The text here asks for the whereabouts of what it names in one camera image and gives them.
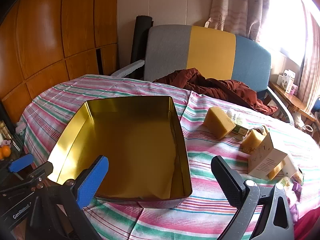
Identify maroon quilted jacket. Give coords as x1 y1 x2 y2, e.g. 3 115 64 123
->
152 68 278 115

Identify grey yellow blue chair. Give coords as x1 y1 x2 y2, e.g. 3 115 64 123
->
110 24 295 125

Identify beige carton box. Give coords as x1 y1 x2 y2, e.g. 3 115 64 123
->
247 131 288 179

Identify green box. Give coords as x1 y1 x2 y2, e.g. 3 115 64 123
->
231 119 250 135

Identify wooden desk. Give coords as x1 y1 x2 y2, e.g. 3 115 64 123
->
269 80 317 128

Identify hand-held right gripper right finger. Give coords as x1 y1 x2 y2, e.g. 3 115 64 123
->
211 156 295 240

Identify glass jar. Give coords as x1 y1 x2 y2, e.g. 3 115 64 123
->
0 121 13 140

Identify gold tin box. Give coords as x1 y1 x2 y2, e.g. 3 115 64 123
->
47 96 192 209

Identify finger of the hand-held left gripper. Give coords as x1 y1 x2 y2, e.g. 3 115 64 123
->
0 162 54 200
7 153 34 180

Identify oranges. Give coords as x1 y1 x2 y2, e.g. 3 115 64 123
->
0 145 12 160

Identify tall white box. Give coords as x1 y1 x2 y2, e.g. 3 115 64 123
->
284 69 296 93

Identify pink cushion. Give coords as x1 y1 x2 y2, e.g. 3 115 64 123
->
294 214 320 240

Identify patterned curtain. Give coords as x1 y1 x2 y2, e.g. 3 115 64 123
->
205 0 273 42
297 0 320 103

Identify blue round object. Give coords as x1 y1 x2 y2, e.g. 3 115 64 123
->
311 95 320 117

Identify large yellow sponge wedge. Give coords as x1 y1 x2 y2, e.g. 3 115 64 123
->
204 106 237 139

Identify wooden wardrobe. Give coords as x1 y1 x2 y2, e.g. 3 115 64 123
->
0 0 119 123

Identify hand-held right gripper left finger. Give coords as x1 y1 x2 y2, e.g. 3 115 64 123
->
29 155 109 240

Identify purple packet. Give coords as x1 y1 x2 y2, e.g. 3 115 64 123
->
291 180 303 202

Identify window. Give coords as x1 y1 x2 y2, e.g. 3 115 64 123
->
260 0 308 65

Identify white cable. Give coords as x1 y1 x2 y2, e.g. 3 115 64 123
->
295 115 314 132

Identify white bubble packet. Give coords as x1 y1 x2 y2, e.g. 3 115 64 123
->
226 109 244 120

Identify small white box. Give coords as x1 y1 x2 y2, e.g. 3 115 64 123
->
276 74 288 87

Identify striped bed sheet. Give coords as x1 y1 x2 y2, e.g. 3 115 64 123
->
20 74 320 240

